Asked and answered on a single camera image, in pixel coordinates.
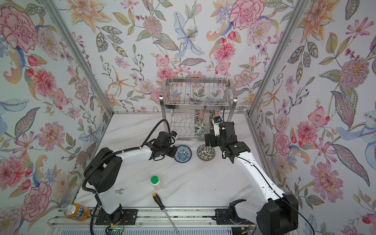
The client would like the olive leaf pattern bowl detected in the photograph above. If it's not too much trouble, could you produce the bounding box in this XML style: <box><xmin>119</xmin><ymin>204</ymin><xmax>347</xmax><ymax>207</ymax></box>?
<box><xmin>194</xmin><ymin>110</ymin><xmax>205</xmax><ymax>122</ymax></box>

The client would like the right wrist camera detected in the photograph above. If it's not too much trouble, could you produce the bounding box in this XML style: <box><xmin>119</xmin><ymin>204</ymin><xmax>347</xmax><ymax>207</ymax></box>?
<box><xmin>212</xmin><ymin>116</ymin><xmax>222</xmax><ymax>136</ymax></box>

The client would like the blue floral bowl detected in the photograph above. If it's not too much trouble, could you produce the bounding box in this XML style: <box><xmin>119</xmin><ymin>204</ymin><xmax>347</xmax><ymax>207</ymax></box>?
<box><xmin>174</xmin><ymin>145</ymin><xmax>193</xmax><ymax>164</ymax></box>

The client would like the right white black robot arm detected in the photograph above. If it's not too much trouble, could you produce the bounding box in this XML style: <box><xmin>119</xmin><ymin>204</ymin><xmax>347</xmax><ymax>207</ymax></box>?
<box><xmin>205</xmin><ymin>117</ymin><xmax>299</xmax><ymax>235</ymax></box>

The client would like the black yellow screwdriver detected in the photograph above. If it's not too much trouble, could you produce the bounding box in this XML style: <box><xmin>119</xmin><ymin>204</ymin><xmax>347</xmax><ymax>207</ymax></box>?
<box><xmin>152</xmin><ymin>193</ymin><xmax>181</xmax><ymax>235</ymax></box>

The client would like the green cap white bottle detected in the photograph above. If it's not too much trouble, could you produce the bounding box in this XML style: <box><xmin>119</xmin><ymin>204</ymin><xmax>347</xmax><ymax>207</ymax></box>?
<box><xmin>150</xmin><ymin>176</ymin><xmax>162</xmax><ymax>191</ymax></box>

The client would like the green leaf bowl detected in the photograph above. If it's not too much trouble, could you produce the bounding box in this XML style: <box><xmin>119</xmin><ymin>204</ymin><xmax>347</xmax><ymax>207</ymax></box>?
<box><xmin>194</xmin><ymin>119</ymin><xmax>207</xmax><ymax>137</ymax></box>

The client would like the silver wrench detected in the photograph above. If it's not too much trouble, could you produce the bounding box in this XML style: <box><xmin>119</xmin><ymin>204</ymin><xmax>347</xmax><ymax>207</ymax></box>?
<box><xmin>115</xmin><ymin>189</ymin><xmax>124</xmax><ymax>194</ymax></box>

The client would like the dark blue patterned bowl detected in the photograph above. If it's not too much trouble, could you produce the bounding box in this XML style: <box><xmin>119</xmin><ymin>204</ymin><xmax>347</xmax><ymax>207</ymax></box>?
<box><xmin>209</xmin><ymin>110</ymin><xmax>215</xmax><ymax>134</ymax></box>

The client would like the black corrugated cable conduit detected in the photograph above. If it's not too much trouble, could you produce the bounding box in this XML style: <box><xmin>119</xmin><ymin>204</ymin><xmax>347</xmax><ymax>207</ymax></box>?
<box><xmin>81</xmin><ymin>118</ymin><xmax>171</xmax><ymax>194</ymax></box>

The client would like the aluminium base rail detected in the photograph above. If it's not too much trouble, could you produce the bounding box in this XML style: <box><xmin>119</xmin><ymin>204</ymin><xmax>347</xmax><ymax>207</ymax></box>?
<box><xmin>47</xmin><ymin>207</ymin><xmax>256</xmax><ymax>229</ymax></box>

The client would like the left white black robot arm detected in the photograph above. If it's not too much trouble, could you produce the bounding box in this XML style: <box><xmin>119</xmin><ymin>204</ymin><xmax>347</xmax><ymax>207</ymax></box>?
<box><xmin>81</xmin><ymin>131</ymin><xmax>177</xmax><ymax>216</ymax></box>

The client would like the stainless steel dish rack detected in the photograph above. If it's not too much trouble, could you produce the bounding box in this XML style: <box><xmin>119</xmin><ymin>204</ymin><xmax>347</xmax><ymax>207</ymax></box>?
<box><xmin>158</xmin><ymin>77</ymin><xmax>238</xmax><ymax>141</ymax></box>

